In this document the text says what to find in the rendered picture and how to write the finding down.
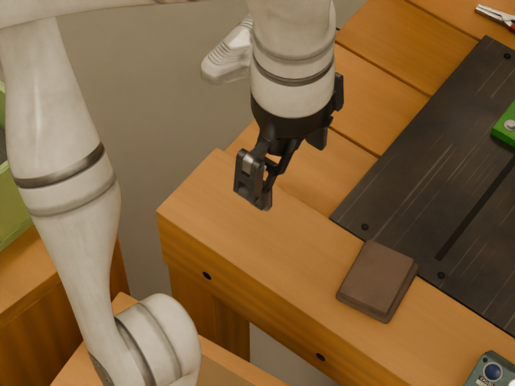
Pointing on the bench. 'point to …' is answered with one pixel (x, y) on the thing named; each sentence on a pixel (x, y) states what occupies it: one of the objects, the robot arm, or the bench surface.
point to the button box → (477, 377)
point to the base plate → (451, 189)
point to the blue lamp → (493, 371)
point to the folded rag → (378, 281)
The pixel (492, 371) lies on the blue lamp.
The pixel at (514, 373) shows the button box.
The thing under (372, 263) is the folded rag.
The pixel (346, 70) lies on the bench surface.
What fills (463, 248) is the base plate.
